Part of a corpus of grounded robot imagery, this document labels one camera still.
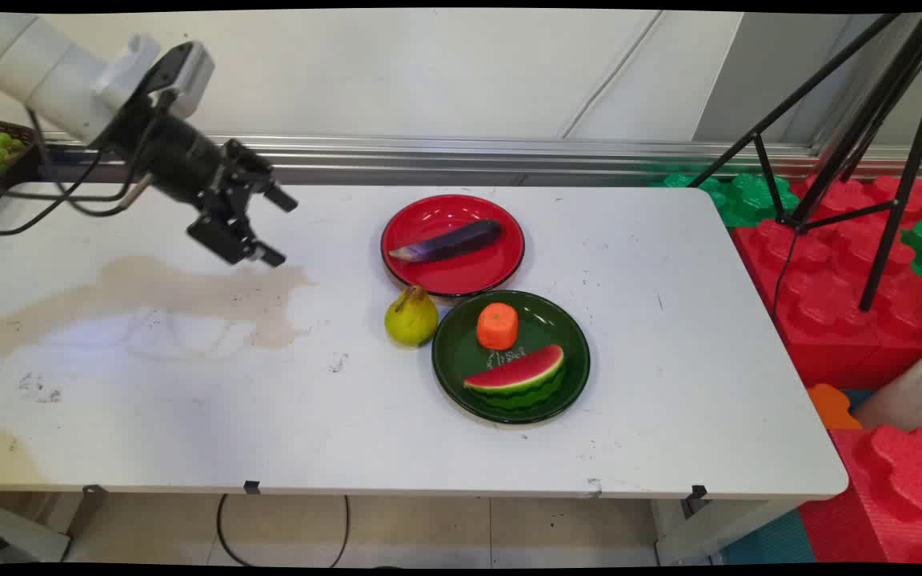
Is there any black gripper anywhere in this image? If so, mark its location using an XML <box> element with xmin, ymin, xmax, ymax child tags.
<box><xmin>105</xmin><ymin>98</ymin><xmax>300</xmax><ymax>268</ymax></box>

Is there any purple toy eggplant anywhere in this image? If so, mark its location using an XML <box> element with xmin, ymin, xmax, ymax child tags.
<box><xmin>388</xmin><ymin>219</ymin><xmax>503</xmax><ymax>264</ymax></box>

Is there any yellow-green toy pear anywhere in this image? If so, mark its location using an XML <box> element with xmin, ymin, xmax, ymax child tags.
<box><xmin>384</xmin><ymin>285</ymin><xmax>439</xmax><ymax>347</ymax></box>

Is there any dark wicker basket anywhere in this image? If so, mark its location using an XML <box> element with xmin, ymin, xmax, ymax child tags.
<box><xmin>0</xmin><ymin>116</ymin><xmax>44</xmax><ymax>223</ymax></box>

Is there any red round plate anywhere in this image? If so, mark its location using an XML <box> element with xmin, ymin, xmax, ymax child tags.
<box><xmin>380</xmin><ymin>194</ymin><xmax>526</xmax><ymax>298</ymax></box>

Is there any dark green round plate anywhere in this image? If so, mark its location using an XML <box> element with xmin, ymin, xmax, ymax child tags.
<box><xmin>431</xmin><ymin>290</ymin><xmax>591</xmax><ymax>425</ymax></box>

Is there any orange toy carrot piece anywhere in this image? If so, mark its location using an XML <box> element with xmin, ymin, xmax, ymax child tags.
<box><xmin>476</xmin><ymin>302</ymin><xmax>519</xmax><ymax>351</ymax></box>

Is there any toy watermelon slice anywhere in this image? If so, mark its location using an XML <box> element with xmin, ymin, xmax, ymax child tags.
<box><xmin>463</xmin><ymin>345</ymin><xmax>567</xmax><ymax>412</ymax></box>

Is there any grey table leg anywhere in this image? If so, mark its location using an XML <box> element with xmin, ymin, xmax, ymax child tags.
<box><xmin>653</xmin><ymin>499</ymin><xmax>800</xmax><ymax>566</ymax></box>
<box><xmin>0</xmin><ymin>484</ymin><xmax>108</xmax><ymax>564</ymax></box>

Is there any red foam block stack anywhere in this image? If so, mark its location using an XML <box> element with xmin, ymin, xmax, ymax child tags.
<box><xmin>732</xmin><ymin>174</ymin><xmax>922</xmax><ymax>390</ymax></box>

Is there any orange foam piece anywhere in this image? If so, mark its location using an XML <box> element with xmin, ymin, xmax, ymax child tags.
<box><xmin>807</xmin><ymin>383</ymin><xmax>863</xmax><ymax>431</ymax></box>

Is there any teal floor mat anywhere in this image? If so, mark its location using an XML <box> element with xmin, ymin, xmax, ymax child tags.
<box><xmin>719</xmin><ymin>507</ymin><xmax>818</xmax><ymax>566</ymax></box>

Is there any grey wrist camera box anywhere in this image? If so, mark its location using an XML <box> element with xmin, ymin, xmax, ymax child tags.
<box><xmin>93</xmin><ymin>34</ymin><xmax>215</xmax><ymax>121</ymax></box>

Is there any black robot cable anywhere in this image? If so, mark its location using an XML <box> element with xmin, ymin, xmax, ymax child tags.
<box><xmin>27</xmin><ymin>108</ymin><xmax>156</xmax><ymax>219</ymax></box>
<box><xmin>0</xmin><ymin>148</ymin><xmax>110</xmax><ymax>237</ymax></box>

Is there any aluminium rail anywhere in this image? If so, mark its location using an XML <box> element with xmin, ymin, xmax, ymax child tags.
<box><xmin>37</xmin><ymin>133</ymin><xmax>922</xmax><ymax>188</ymax></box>

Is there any black cable under table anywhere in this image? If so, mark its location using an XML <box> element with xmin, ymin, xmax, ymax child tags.
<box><xmin>215</xmin><ymin>494</ymin><xmax>351</xmax><ymax>568</ymax></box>

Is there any black camera tripod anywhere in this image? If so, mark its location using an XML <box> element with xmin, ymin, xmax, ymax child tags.
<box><xmin>689</xmin><ymin>12</ymin><xmax>922</xmax><ymax>313</ymax></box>

